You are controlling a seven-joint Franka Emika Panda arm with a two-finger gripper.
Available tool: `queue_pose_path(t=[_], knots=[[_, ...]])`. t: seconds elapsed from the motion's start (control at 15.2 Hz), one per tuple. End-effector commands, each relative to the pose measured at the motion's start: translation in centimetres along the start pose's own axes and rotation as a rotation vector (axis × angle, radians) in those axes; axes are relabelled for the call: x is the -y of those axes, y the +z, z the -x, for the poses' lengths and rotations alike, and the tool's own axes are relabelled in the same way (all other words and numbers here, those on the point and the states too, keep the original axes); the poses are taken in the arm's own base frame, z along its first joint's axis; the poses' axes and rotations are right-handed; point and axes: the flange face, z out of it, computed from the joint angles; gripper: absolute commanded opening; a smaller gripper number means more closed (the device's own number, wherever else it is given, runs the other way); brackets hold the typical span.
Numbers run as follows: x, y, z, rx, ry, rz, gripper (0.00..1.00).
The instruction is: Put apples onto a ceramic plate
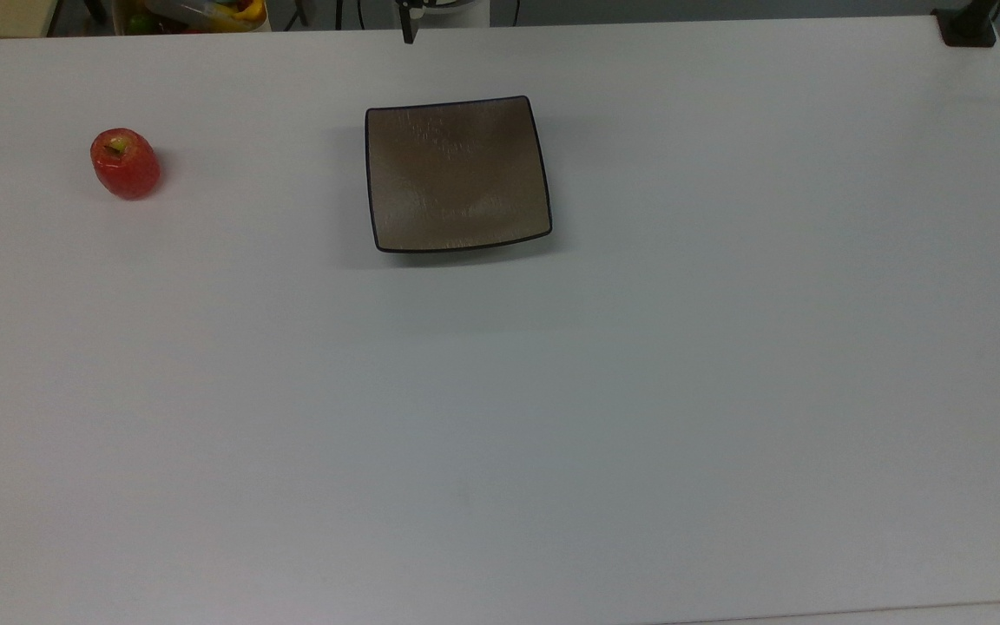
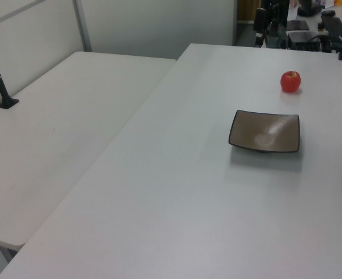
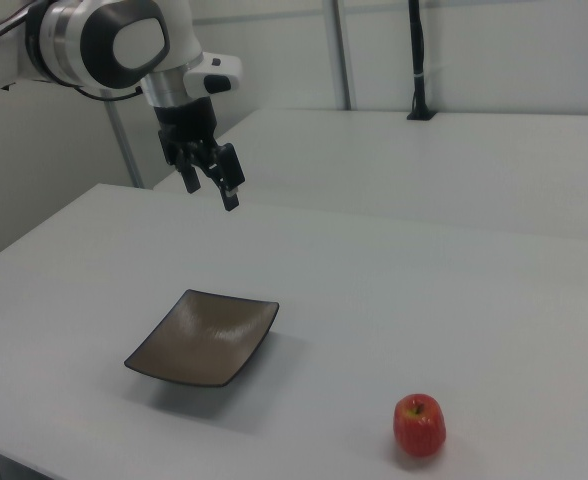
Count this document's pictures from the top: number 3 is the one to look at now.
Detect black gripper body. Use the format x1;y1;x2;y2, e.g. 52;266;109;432
154;96;221;167

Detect red apple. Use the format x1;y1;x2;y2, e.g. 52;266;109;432
392;393;448;459

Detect black pole with base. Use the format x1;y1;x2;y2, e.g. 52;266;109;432
405;0;437;122

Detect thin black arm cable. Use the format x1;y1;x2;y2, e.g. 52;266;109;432
72;83;146;103

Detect brown square ceramic plate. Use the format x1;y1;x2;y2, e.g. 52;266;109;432
123;288;281;389

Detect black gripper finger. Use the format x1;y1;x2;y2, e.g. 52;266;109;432
175;141;203;194
204;143;247;213

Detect grey aluminium partition post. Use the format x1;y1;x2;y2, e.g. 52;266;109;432
102;91;144;190
329;0;352;112

